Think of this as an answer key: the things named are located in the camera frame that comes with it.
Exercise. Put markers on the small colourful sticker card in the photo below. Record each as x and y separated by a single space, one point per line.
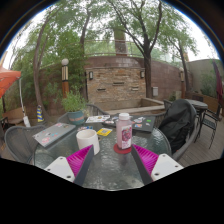
85 127

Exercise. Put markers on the closed maroon patio umbrella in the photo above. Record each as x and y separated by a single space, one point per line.
219 86

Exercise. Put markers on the white sticker sheet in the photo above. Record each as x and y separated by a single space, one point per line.
97 119

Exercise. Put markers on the yellow sticker card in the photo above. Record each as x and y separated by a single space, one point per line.
104 131

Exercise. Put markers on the dark round patio table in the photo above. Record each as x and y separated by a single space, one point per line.
196 104

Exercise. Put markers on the purple juice bottle white cap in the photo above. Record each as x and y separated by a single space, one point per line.
124 131

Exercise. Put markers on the blue yellow striped cone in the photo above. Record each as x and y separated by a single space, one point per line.
40 115

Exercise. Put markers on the orange canopy tent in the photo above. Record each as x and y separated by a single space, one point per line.
8 80

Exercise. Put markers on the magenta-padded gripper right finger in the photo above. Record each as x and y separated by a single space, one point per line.
165 165

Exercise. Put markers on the silver laptop with stickers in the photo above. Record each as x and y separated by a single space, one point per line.
53 134

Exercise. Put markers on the small wall lamp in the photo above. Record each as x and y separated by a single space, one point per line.
142 74
91 75

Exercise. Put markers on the black laptop with stickers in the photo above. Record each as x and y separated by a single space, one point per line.
143 124

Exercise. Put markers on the tall dark-trunked tree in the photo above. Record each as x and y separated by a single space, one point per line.
147 76

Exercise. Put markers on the white cup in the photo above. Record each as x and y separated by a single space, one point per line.
87 141

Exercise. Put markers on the globe-topped lamp post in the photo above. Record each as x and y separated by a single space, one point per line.
65 80

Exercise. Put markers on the grey wall utility box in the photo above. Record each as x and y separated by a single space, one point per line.
155 91

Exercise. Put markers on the green plant in teal pot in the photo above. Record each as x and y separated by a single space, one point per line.
76 116

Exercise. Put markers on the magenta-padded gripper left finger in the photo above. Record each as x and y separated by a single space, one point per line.
60 168

